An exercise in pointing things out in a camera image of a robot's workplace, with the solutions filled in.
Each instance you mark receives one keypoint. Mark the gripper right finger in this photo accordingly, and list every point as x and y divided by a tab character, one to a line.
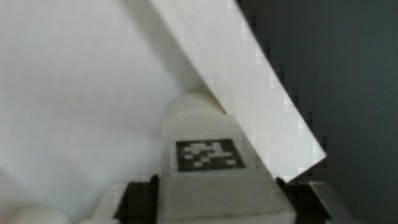
317	203

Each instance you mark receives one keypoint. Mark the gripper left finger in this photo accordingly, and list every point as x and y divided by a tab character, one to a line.
129	204

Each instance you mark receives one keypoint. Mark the white table leg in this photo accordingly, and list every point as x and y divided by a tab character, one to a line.
218	187

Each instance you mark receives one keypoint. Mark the white square table top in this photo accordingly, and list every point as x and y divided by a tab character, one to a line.
101	58

